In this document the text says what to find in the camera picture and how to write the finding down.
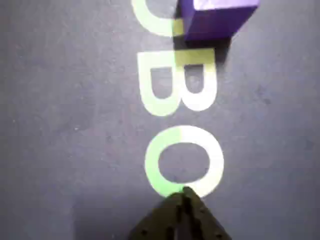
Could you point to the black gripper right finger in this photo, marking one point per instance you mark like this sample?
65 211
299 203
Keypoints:
200 220

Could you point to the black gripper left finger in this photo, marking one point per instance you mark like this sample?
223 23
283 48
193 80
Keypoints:
162 220

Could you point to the purple cube block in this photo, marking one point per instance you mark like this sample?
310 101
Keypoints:
215 22

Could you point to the black mat with green lettering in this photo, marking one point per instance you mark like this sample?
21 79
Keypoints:
62 112

